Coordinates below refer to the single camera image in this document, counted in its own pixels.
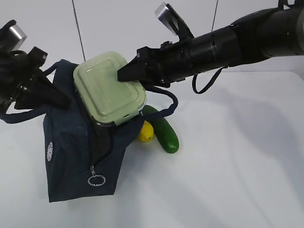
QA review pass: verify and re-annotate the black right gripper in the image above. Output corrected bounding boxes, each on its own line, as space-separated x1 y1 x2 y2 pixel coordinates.
117 41 190 88

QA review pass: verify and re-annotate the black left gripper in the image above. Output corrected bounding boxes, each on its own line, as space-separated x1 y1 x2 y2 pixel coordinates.
0 47 70 110

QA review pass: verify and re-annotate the green lidded glass container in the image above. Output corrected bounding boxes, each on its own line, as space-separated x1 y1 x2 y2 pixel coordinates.
73 51 147 126

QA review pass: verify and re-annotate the yellow lemon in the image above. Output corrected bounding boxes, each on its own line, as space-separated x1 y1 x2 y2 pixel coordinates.
137 121 154 143

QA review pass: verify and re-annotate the green cucumber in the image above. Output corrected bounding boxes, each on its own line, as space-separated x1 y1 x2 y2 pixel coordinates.
146 117 180 154

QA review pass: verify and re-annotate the navy blue lunch bag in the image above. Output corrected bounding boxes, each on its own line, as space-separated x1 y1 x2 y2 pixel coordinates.
0 60 178 202

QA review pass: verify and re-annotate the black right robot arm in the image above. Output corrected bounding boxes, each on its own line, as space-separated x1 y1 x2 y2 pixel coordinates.
117 0 304 87

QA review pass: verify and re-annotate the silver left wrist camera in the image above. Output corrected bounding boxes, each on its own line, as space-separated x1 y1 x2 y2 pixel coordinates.
0 19 27 52

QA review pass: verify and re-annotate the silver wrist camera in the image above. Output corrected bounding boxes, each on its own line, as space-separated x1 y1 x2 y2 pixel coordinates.
0 19 27 52
155 2 194 40

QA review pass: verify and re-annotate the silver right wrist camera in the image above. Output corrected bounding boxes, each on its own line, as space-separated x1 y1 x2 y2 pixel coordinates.
155 2 194 40

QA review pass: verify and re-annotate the silver zipper pull ring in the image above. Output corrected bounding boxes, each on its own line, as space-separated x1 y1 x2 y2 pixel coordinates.
87 166 105 187

